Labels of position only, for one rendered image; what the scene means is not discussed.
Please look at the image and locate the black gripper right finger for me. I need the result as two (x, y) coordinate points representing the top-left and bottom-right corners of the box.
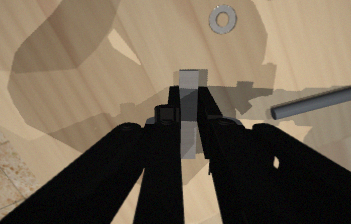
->
(197, 87), (351, 224)

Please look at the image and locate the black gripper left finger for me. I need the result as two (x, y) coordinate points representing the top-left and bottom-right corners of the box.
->
(0, 86), (185, 224)

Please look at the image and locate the grey washer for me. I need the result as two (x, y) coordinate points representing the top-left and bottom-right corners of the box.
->
(209, 5), (236, 34)

